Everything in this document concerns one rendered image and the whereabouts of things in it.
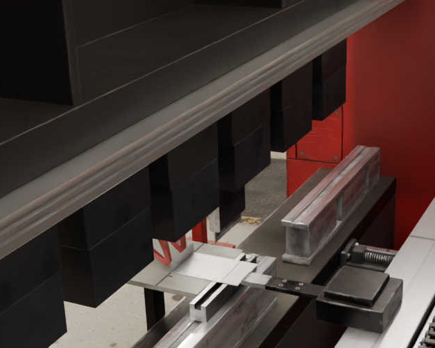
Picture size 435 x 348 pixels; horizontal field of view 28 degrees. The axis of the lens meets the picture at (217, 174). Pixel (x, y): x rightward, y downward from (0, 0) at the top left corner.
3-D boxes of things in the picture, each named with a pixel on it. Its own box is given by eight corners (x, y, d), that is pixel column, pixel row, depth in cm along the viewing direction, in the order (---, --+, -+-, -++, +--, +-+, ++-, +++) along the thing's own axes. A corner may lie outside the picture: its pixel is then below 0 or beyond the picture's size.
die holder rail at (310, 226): (356, 179, 223) (357, 144, 220) (379, 182, 221) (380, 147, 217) (282, 261, 182) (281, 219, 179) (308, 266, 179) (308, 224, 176)
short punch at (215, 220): (235, 219, 153) (233, 168, 150) (246, 220, 152) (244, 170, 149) (209, 242, 145) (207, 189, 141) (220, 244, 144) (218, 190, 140)
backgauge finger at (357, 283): (259, 271, 155) (259, 246, 153) (402, 299, 143) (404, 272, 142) (230, 302, 145) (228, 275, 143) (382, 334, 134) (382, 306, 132)
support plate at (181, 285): (122, 232, 171) (122, 227, 171) (243, 255, 160) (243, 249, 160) (69, 271, 156) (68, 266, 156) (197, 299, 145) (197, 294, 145)
